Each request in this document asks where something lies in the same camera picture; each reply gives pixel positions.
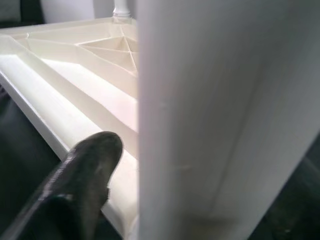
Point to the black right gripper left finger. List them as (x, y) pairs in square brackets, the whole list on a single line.
[(67, 190)]

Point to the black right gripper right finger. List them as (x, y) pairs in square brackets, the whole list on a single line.
[(302, 207)]

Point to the white plastic table top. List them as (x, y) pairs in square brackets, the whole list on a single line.
[(75, 87)]

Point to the white plastic table leg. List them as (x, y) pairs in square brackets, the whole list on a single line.
[(212, 100), (121, 7)]

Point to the black table cloth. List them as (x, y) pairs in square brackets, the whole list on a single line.
[(20, 150)]

